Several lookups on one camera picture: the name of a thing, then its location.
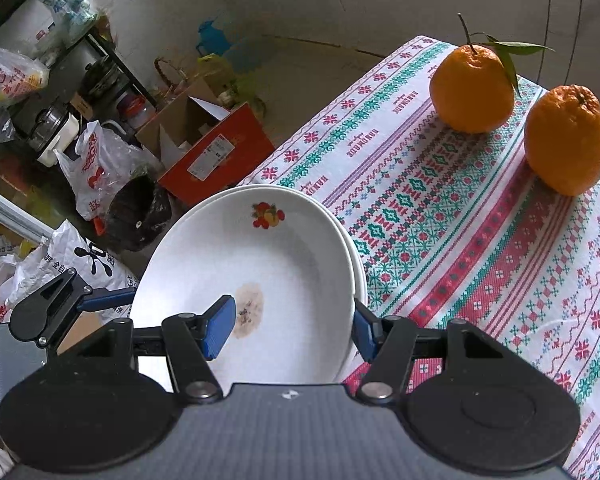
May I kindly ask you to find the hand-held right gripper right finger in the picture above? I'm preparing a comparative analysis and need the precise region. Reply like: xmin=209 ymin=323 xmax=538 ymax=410
xmin=352 ymin=299 xmax=526 ymax=403

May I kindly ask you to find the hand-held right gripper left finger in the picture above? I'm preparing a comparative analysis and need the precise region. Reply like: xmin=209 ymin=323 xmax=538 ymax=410
xmin=77 ymin=294 xmax=237 ymax=405

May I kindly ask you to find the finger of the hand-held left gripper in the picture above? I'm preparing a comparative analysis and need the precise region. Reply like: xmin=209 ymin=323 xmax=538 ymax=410
xmin=9 ymin=269 xmax=137 ymax=352

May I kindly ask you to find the white plate fruit print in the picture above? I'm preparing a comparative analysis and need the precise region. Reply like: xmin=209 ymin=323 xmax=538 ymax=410
xmin=129 ymin=186 xmax=357 ymax=391
xmin=215 ymin=184 xmax=369 ymax=386

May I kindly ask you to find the white printed sack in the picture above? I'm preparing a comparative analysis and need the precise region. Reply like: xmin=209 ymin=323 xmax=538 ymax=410
xmin=42 ymin=219 xmax=141 ymax=329

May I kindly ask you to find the small white red bag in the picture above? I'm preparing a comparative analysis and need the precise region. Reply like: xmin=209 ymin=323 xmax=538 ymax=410
xmin=0 ymin=255 xmax=22 ymax=324

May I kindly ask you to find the black trash bin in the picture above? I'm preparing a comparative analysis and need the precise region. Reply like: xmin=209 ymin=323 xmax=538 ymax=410
xmin=107 ymin=175 xmax=174 ymax=254

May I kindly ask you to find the white red plastic bag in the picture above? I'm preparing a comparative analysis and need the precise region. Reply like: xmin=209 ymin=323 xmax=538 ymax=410
xmin=55 ymin=120 xmax=154 ymax=222

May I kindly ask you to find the patterned tablecloth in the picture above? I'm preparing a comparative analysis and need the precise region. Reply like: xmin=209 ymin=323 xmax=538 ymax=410
xmin=237 ymin=35 xmax=600 ymax=480

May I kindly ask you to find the red cardboard box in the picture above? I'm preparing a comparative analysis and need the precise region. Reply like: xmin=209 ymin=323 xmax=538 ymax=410
xmin=157 ymin=102 xmax=276 ymax=207

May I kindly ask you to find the red lid jar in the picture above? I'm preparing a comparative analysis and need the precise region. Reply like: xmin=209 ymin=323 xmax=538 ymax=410
xmin=117 ymin=91 xmax=154 ymax=131

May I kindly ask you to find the brown cardboard box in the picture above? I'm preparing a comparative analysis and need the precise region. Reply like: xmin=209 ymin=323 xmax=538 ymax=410
xmin=135 ymin=92 xmax=242 ymax=172

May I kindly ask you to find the black pot with lid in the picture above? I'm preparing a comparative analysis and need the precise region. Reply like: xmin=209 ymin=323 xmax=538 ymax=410
xmin=79 ymin=59 xmax=127 ymax=107

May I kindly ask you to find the wicker basket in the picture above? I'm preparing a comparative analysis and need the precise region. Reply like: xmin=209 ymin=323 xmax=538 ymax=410
xmin=154 ymin=57 xmax=192 ymax=107

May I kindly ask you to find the black metal shelf rack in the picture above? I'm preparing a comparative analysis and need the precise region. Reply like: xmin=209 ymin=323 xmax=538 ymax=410
xmin=0 ymin=0 xmax=147 ymax=162

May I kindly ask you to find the clear plastic bag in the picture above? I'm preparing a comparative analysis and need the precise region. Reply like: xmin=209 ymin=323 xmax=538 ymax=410
xmin=0 ymin=40 xmax=49 ymax=152

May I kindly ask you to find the yellow green bag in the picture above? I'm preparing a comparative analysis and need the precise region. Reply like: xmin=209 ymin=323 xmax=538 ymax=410
xmin=197 ymin=40 xmax=267 ymax=117

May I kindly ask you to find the orange with leaf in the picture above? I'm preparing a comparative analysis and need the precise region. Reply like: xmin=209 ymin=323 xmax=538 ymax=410
xmin=429 ymin=12 xmax=556 ymax=135

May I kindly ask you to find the bumpy orange without leaf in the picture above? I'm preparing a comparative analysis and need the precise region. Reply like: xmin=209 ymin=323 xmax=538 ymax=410
xmin=524 ymin=84 xmax=600 ymax=197

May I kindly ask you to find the blue thermos jug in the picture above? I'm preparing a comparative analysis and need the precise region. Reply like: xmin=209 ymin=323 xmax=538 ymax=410
xmin=196 ymin=20 xmax=231 ymax=59

